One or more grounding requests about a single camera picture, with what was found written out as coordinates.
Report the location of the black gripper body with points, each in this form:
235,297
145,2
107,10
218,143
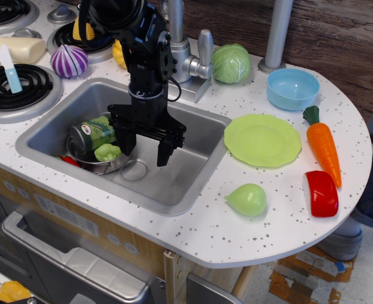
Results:
149,117

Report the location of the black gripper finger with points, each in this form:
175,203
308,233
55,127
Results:
126,138
166,147

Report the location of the green toy pear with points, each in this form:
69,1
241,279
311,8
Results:
249,200

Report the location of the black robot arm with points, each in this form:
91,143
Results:
145,41

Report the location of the light blue bowl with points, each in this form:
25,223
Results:
292,89

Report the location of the light green toy broccoli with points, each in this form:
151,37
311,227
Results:
107,152

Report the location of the green toy can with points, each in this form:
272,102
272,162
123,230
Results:
91,134

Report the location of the silver sink basin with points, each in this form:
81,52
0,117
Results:
168,190

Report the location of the small steel pot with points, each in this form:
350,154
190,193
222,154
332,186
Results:
90,163

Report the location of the silver toy faucet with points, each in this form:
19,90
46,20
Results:
194,73

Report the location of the yellow toy bell pepper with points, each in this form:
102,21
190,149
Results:
117,54

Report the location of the back right stove burner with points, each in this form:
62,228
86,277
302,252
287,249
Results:
63,35

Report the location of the stove burner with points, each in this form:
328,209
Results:
63,35
16,15
41,90

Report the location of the front left stove burner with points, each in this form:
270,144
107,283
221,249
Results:
41,90

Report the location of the purple toy onion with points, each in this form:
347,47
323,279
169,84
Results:
69,61

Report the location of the green toy cabbage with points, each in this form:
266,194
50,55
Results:
231,63

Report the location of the green plastic plate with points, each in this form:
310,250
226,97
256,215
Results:
262,140

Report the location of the yellow toy corn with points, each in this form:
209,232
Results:
77,30

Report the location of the silver stove knob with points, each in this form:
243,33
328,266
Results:
61,15

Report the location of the cream toy bottle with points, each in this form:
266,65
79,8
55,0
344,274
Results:
24,49

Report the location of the orange toy carrot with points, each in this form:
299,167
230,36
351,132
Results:
321,141

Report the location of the red toy apple slice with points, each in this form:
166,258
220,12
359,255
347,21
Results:
320,194

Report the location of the silver vertical pole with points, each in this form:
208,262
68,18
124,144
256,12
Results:
277,37

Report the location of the back left stove burner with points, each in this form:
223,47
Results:
16,15

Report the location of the yellow object bottom left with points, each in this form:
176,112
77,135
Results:
13,291

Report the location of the grey sneaker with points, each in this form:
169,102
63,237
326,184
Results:
343,244

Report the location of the silver oven door handle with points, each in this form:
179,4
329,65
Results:
77,275

